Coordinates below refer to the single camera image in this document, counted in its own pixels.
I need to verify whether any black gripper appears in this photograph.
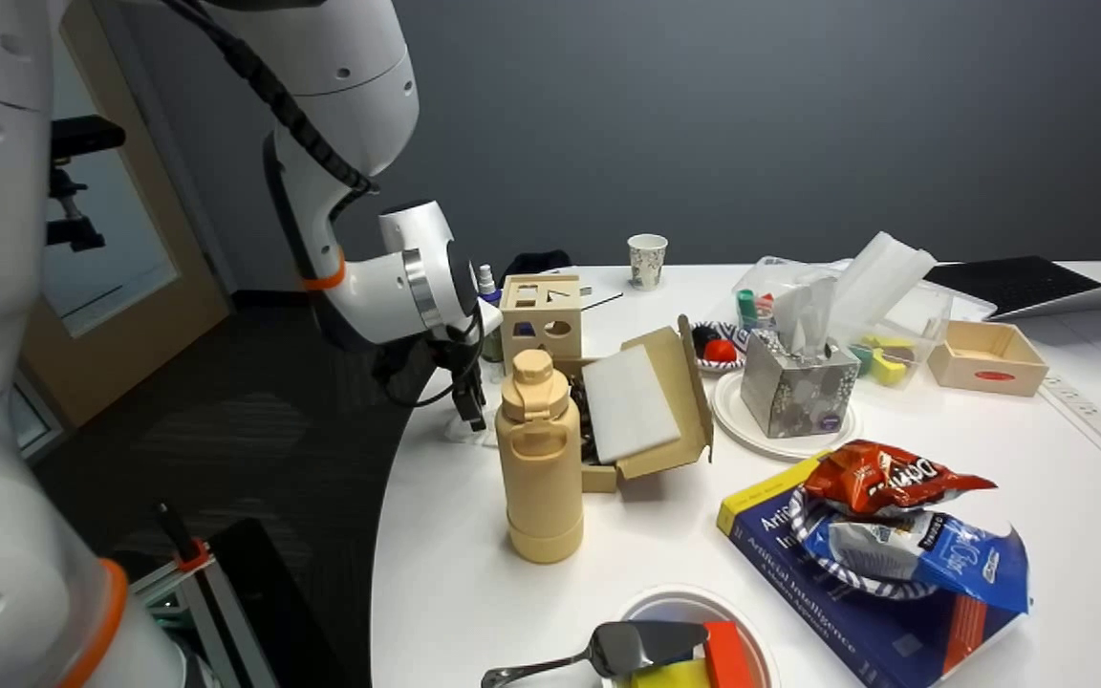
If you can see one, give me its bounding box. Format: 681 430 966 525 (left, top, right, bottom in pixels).
369 329 485 431

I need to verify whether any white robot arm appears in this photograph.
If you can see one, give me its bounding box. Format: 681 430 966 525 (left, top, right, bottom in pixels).
0 0 478 688

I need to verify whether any green and blue bottle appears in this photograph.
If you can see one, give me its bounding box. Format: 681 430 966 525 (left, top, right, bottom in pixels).
475 263 502 362

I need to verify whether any tan insulated bottle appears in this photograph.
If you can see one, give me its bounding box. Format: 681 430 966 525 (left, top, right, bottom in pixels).
498 348 586 568

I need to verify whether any wooden shape sorter box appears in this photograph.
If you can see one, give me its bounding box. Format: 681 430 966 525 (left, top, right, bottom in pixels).
502 277 580 374

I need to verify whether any white foam pad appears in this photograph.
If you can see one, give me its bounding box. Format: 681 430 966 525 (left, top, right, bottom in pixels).
580 348 681 464

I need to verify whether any open cardboard box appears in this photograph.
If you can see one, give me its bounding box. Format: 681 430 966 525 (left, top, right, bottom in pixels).
580 319 713 495

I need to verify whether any small paper cup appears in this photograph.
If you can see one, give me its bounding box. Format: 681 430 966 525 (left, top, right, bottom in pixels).
627 232 667 289

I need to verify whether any small bowl with red item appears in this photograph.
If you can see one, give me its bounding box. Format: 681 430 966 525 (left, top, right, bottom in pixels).
690 324 745 374

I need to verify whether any white plate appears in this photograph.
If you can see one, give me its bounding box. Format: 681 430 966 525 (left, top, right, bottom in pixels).
710 373 859 464

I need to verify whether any white bowl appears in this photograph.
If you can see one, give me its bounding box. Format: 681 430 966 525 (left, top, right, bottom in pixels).
620 588 772 688

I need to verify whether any grey tissue box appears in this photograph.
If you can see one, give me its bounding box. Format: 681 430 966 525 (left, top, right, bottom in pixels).
743 281 857 430

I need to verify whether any yellow wooden block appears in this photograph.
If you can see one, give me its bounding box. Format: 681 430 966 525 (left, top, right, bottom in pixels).
627 655 710 688

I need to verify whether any red wooden block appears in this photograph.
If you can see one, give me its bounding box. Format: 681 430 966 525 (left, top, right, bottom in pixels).
703 621 763 688

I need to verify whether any red chip bag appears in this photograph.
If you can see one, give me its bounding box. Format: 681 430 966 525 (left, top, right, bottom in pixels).
804 440 990 515

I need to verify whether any yellow green tape roll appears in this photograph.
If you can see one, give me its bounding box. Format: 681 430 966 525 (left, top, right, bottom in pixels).
871 345 913 387

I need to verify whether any clear plastic container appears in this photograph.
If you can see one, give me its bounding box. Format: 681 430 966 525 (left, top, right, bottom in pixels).
734 232 950 379

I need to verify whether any blue chip bag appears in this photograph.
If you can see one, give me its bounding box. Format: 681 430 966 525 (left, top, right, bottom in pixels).
789 490 1028 611

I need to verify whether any small wooden tray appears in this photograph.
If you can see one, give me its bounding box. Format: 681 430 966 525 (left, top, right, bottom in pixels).
927 320 1047 399

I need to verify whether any black laptop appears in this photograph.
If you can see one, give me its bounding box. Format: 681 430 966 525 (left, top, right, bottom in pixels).
927 255 1101 319

